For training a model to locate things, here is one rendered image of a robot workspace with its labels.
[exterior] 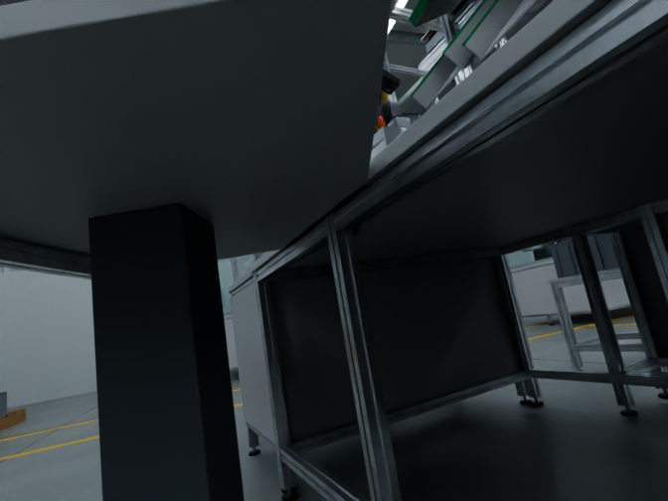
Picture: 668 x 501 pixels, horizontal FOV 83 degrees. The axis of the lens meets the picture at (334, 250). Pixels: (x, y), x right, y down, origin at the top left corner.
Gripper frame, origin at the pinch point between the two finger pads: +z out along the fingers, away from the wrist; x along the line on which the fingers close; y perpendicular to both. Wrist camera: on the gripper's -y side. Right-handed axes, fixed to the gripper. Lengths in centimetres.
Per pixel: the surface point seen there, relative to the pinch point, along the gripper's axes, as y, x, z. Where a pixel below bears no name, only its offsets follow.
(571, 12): 19, 58, 24
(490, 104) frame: 18, 47, 26
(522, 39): 19, 53, 22
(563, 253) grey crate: -192, -84, 30
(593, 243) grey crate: -192, -63, 27
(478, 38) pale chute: 1.5, 35.6, 4.2
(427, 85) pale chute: 0.4, 20.8, 3.1
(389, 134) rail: 9.9, 17.0, 12.9
